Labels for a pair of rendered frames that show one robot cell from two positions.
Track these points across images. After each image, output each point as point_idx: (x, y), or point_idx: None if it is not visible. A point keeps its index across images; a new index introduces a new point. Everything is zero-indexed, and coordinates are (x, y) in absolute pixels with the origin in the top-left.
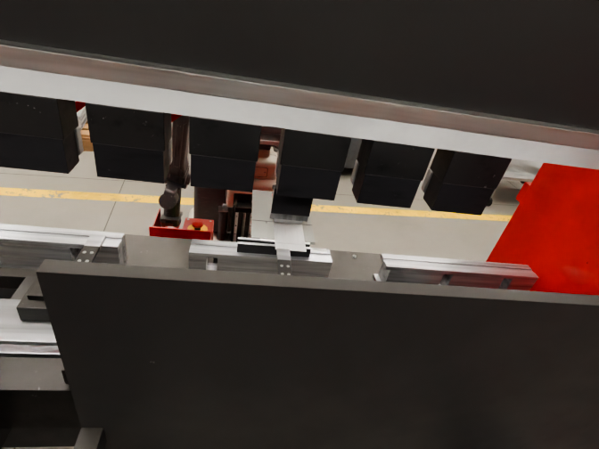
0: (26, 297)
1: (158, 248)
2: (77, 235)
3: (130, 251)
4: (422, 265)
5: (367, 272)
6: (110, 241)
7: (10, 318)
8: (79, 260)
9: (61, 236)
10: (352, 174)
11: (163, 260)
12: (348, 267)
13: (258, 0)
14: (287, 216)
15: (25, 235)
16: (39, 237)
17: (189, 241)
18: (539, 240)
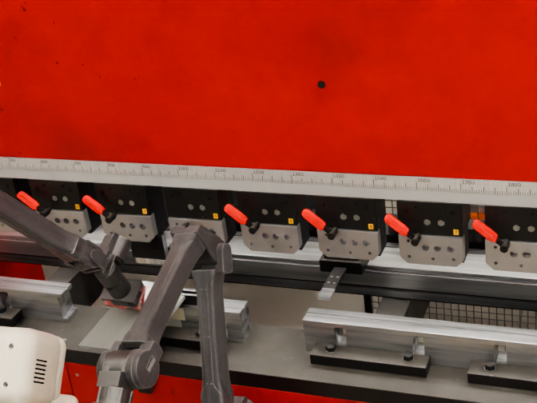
0: None
1: (272, 361)
2: (344, 319)
3: (301, 358)
4: (34, 282)
5: (68, 326)
6: (315, 311)
7: (379, 256)
8: (337, 277)
9: (359, 319)
10: (86, 224)
11: (271, 348)
12: (82, 331)
13: None
14: (153, 261)
15: (390, 319)
16: (377, 317)
17: (236, 367)
18: None
